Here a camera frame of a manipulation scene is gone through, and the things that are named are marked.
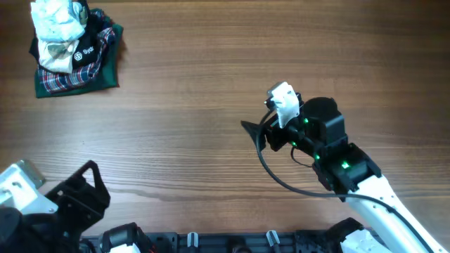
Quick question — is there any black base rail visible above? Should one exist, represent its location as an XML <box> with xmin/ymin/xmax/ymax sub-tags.
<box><xmin>79</xmin><ymin>230</ymin><xmax>394</xmax><ymax>253</ymax></box>

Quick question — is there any cream camouflage garment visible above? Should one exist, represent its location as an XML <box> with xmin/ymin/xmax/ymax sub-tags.
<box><xmin>37</xmin><ymin>1</ymin><xmax>89</xmax><ymax>74</ymax></box>

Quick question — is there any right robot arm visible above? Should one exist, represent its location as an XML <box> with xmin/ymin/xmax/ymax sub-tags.
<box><xmin>241</xmin><ymin>95</ymin><xmax>445</xmax><ymax>252</ymax></box>

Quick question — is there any red plaid shirt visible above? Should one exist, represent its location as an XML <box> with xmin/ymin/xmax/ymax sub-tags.
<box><xmin>37</xmin><ymin>9</ymin><xmax>116</xmax><ymax>93</ymax></box>

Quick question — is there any light blue striped garment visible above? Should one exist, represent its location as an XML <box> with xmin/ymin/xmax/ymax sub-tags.
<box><xmin>30</xmin><ymin>0</ymin><xmax>89</xmax><ymax>42</ymax></box>

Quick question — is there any black right camera cable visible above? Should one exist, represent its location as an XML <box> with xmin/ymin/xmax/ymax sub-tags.
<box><xmin>255</xmin><ymin>108</ymin><xmax>437</xmax><ymax>253</ymax></box>

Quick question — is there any green folded cloth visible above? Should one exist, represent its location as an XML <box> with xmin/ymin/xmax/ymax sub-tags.
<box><xmin>34</xmin><ymin>23</ymin><xmax>124</xmax><ymax>99</ymax></box>

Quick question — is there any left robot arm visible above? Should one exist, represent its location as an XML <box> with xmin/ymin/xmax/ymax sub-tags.
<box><xmin>1</xmin><ymin>160</ymin><xmax>157</xmax><ymax>253</ymax></box>

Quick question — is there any black garment white logo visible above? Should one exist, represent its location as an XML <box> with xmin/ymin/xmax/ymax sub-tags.
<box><xmin>30</xmin><ymin>1</ymin><xmax>105</xmax><ymax>72</ymax></box>

